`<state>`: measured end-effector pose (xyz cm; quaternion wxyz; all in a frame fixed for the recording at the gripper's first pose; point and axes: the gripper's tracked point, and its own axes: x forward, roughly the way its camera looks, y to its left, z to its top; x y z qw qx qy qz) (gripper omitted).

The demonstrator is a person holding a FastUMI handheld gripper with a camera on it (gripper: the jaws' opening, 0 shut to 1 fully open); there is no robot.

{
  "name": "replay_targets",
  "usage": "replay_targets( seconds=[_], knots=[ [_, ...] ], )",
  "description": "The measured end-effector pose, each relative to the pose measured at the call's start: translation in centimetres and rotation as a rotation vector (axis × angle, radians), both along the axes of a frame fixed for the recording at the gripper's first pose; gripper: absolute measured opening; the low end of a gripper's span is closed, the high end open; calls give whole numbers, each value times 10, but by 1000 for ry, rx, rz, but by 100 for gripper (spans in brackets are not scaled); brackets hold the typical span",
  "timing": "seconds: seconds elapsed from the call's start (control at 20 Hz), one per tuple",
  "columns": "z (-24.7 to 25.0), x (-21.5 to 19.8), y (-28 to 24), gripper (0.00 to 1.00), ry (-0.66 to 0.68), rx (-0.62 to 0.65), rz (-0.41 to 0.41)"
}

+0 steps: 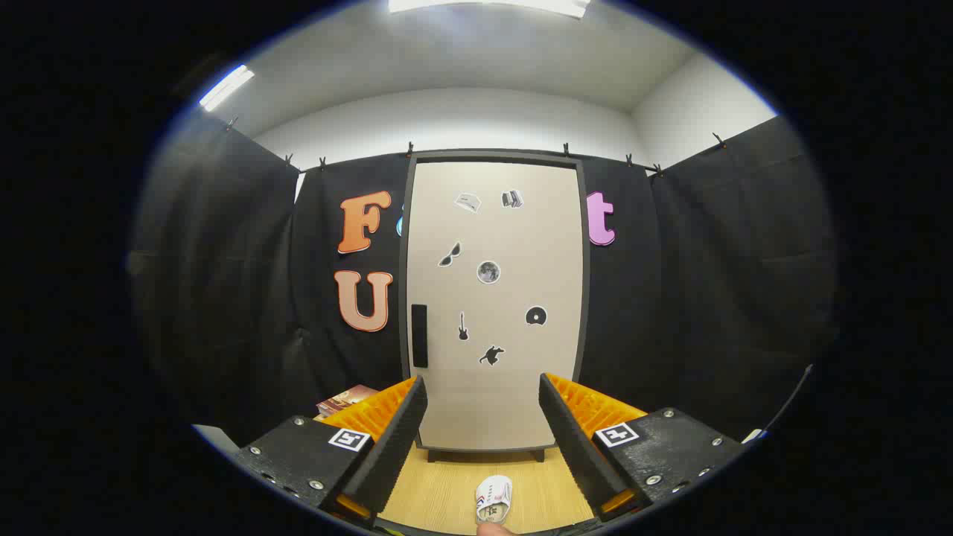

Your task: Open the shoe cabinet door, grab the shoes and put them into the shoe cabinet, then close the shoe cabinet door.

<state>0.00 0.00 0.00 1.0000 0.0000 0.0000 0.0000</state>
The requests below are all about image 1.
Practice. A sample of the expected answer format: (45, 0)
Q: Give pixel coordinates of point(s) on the black backdrop cloth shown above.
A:
(670, 298)

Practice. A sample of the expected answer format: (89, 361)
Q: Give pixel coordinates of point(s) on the white canvas shoe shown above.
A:
(493, 495)

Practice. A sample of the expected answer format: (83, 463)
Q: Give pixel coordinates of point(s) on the beige shoe cabinet door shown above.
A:
(506, 238)

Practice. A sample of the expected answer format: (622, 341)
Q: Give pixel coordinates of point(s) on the row of black cloth clips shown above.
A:
(322, 162)

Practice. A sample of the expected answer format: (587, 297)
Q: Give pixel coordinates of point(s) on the grey shoe cabinet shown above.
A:
(491, 155)

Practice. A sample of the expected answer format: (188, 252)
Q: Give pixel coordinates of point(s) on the ceiling light panel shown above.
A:
(225, 88)
(484, 6)

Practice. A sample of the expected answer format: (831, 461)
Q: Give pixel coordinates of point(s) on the brown cover book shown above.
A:
(346, 398)

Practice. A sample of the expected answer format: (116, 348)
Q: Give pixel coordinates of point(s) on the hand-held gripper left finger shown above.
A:
(398, 447)

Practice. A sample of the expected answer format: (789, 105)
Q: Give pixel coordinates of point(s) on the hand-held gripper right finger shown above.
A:
(569, 439)

